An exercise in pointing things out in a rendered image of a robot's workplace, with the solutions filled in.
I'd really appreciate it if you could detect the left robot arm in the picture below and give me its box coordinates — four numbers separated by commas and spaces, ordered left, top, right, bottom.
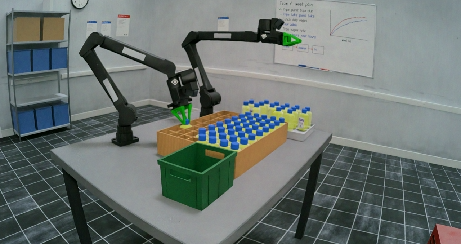
181, 18, 285, 118

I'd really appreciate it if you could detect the white rimmed tray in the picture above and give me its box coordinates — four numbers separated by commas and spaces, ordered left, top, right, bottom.
287, 124, 315, 141

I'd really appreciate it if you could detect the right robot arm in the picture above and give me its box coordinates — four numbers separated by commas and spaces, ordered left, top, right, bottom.
79, 32, 199, 147

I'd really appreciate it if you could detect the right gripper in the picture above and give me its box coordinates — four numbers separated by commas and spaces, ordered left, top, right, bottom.
167, 89, 192, 125

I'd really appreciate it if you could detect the green plastic crate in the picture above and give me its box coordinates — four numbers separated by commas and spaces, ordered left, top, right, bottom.
157, 142, 237, 211

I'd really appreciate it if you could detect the brown cardboard carton with dividers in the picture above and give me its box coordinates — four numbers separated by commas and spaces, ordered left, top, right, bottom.
157, 110, 288, 179

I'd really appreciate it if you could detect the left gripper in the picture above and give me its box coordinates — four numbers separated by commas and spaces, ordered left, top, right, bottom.
269, 32, 302, 46

